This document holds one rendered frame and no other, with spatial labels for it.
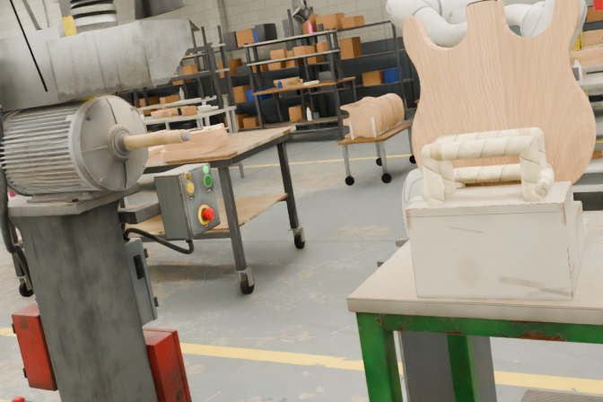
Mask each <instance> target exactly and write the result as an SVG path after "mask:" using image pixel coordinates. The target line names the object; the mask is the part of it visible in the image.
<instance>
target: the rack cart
mask: <svg viewBox="0 0 603 402"><path fill-rule="evenodd" d="M412 125H413V122H405V123H402V121H401V122H400V123H399V122H398V123H397V124H396V125H395V126H394V127H393V126H392V128H390V129H389V128H387V129H386V130H385V131H384V132H383V131H382V132H381V131H380V132H379V134H378V135H376V132H375V126H374V119H373V118H371V126H372V132H373V137H369V138H366V137H363V136H361V135H355V136H354V132H353V126H352V120H349V127H350V132H351V137H350V138H348V137H347V138H346V139H344V140H342V141H340V142H338V143H337V144H338V145H342V148H343V155H344V161H345V172H346V176H348V177H346V178H345V184H346V185H348V186H352V185H353V184H354V178H353V177H352V176H351V175H352V174H351V168H350V162H349V156H348V150H347V145H348V144H361V143H372V142H375V144H376V151H377V157H379V158H378V159H377V160H376V163H377V165H378V166H382V169H383V173H385V174H383V175H382V177H381V180H382V182H384V183H386V184H387V183H390V182H391V176H390V175H389V174H388V165H387V159H386V153H385V146H384V141H385V140H387V139H389V138H391V137H392V136H394V135H396V134H398V133H400V132H401V131H403V130H405V129H407V131H408V137H409V144H410V151H411V156H410V157H409V161H410V162H411V163H416V161H415V156H414V152H413V146H412ZM412 154H413V155H412Z"/></svg>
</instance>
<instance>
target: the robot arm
mask: <svg viewBox="0 0 603 402"><path fill-rule="evenodd" d="M475 1H480V0H388V2H387V4H386V10H387V16H388V17H389V19H390V21H391V22H392V23H393V24H394V25H395V26H396V27H397V28H398V29H400V30H401V31H403V22H404V20H405V18H406V17H407V16H415V15H416V16H418V17H420V19H421V20H422V22H423V24H424V27H425V28H426V30H427V33H428V35H429V37H430V39H431V40H432V42H433V43H435V44H438V45H439V47H442V48H454V47H455V46H457V45H458V44H459V43H460V42H461V41H462V40H463V38H464V37H465V34H466V31H467V17H466V6H467V5H468V4H469V3H472V2H475ZM554 6H555V0H546V1H545V2H544V1H542V2H537V3H535V4H533V5H530V4H511V5H507V6H504V15H505V21H506V23H507V25H508V27H509V26H512V25H517V26H520V32H521V35H522V37H526V38H531V37H536V36H538V35H539V34H541V33H542V32H544V31H545V30H546V28H547V27H548V26H549V24H550V22H551V21H552V18H553V12H554ZM586 13H587V5H586V2H585V0H581V14H580V19H579V24H578V27H577V30H576V32H575V34H574V36H573V39H572V45H571V51H572V48H573V46H574V45H575V43H576V41H577V39H578V37H579V35H580V33H581V29H582V27H583V24H584V22H585V18H586ZM423 186H424V176H423V174H422V173H421V171H420V170H419V168H418V169H415V170H412V171H410V172H409V173H408V175H407V176H406V179H405V182H404V186H403V190H402V210H403V217H404V223H405V227H406V235H407V238H403V239H397V240H396V246H397V247H400V248H401V247H402V246H403V245H404V244H405V243H406V242H407V241H408V240H409V235H408V229H407V221H406V208H407V207H408V206H410V205H411V204H412V203H413V202H414V201H410V200H412V199H413V198H414V197H419V196H420V191H421V188H422V187H423Z"/></svg>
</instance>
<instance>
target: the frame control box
mask: <svg viewBox="0 0 603 402"><path fill-rule="evenodd" d="M204 165H207V166H208V169H209V171H208V173H207V174H204V173H203V170H202V168H203V166H204ZM186 171H188V172H189V173H190V175H191V179H190V181H185V179H184V173H185V172H186ZM206 176H210V177H211V179H212V183H211V185H210V186H207V185H206V183H205V177H206ZM153 178H154V183H155V187H156V192H157V197H158V201H159V206H160V210H161V215H162V222H163V227H164V231H165V236H166V239H167V240H186V243H187V244H188V247H189V249H183V248H182V247H179V246H177V245H174V244H172V243H170V242H168V241H166V240H163V239H161V238H159V237H157V236H155V235H153V234H151V233H149V232H146V231H143V230H140V229H137V228H128V229H126V230H125V232H124V237H123V238H124V243H127V242H129V241H130V237H128V235H129V233H130V232H133V233H137V234H140V235H142V236H145V237H146V238H148V239H150V240H154V241H156V242H158V243H160V244H161V245H163V246H166V247H168V248H170V249H173V250H176V251H178V252H180V253H183V254H191V253H192V252H193V251H194V244H193V239H194V238H195V237H196V236H198V235H200V234H202V233H204V232H207V231H209V230H211V229H213V228H214V227H216V226H218V225H220V224H221V221H220V215H219V211H218V206H217V201H216V196H215V192H214V183H213V178H212V172H211V168H210V164H209V163H198V164H186V165H183V166H181V167H178V168H176V169H173V170H168V171H166V172H164V173H161V174H158V175H155V176H154V177H153ZM188 183H192V184H193V186H194V191H193V192H192V193H188V189H187V186H188ZM206 208H212V209H213V210H214V219H213V220H212V221H207V220H206V219H205V218H204V217H203V212H204V211H205V210H206Z"/></svg>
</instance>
